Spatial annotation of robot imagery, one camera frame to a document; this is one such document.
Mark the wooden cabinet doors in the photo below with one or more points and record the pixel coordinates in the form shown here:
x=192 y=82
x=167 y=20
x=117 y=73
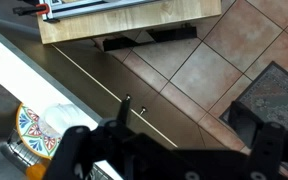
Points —
x=98 y=82

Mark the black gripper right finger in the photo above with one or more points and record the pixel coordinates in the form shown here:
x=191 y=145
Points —
x=268 y=142

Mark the orange plastic ball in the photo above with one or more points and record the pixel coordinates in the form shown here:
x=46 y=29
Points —
x=35 y=172

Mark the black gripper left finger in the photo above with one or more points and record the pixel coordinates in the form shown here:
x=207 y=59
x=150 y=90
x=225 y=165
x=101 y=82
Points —
x=85 y=143

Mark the colourful floral ceramic plate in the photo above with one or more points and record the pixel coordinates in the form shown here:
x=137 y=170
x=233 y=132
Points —
x=36 y=135

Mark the orange black clamp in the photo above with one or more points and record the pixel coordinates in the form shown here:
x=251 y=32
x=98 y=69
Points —
x=38 y=9

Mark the aluminium rail on board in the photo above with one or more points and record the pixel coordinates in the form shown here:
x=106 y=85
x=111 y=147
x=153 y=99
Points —
x=57 y=9

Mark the small clear plastic lunch box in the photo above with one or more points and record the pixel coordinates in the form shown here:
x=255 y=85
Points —
x=55 y=120

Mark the patterned grey floor rug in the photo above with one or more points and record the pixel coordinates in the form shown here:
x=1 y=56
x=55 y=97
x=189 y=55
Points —
x=267 y=95

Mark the steel wire sink grid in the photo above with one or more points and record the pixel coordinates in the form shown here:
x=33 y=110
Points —
x=26 y=158

